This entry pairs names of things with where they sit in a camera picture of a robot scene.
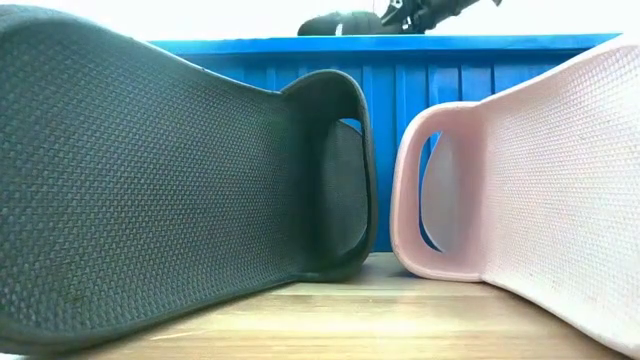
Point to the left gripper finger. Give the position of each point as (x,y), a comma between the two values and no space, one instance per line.
(405,20)

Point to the black rubber slide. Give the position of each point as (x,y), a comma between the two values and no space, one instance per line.
(325,25)
(150,200)

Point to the pink rubber slide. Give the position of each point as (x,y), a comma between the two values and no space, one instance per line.
(550,175)

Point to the blue plastic bin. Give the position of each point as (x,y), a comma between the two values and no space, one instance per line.
(390,90)

